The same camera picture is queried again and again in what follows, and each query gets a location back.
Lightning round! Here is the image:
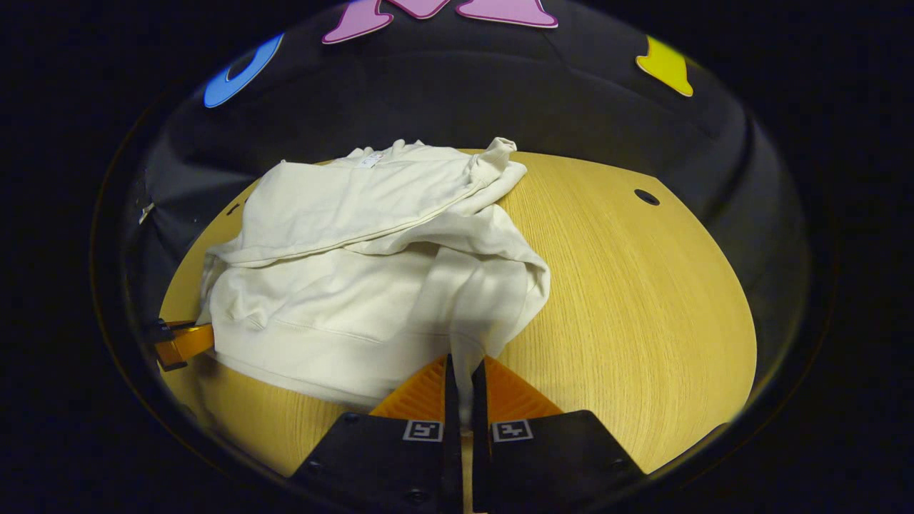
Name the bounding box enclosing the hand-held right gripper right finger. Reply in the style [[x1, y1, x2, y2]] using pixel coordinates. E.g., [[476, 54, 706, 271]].
[[471, 356, 648, 514]]

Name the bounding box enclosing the cream hooded sweatshirt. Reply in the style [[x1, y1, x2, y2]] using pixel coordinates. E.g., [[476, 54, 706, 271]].
[[196, 137, 552, 429]]

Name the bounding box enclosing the black backdrop cloth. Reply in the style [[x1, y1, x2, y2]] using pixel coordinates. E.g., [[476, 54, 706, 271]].
[[121, 0, 811, 358]]

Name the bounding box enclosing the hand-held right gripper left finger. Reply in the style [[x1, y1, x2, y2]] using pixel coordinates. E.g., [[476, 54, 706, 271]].
[[288, 354, 464, 514]]

